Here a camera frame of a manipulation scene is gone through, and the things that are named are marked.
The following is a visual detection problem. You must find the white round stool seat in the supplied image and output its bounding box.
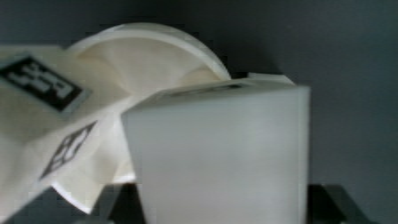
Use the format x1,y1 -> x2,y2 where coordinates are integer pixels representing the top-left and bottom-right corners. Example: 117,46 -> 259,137
53,23 -> 230,213

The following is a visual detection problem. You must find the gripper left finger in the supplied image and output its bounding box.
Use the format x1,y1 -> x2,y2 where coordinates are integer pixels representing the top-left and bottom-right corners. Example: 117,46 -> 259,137
88,183 -> 143,224

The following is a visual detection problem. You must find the white stool leg with tag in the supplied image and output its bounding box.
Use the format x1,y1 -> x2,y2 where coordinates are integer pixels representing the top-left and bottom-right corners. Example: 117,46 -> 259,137
122,78 -> 310,224

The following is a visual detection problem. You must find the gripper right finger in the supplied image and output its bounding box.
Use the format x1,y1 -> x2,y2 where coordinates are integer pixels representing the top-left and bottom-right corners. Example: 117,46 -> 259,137
305,184 -> 374,224

